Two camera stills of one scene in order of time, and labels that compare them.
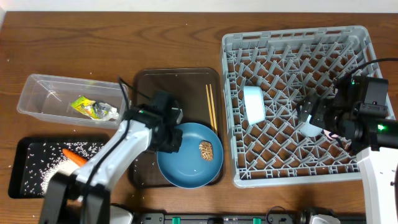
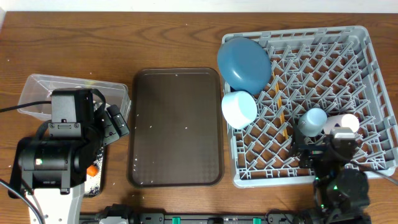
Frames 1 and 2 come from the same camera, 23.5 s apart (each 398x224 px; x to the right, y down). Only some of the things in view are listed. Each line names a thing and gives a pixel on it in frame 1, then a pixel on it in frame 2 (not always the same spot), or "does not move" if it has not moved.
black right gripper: x=323 y=104 to x=311 y=152
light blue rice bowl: x=254 y=104 to x=239 y=108
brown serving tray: x=187 y=87 does not move
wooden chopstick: x=213 y=108 to x=280 y=109
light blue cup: x=309 y=129 does not move
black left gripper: x=173 y=140 to x=111 y=125
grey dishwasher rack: x=290 y=65 does not move
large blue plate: x=186 y=168 to x=244 y=65
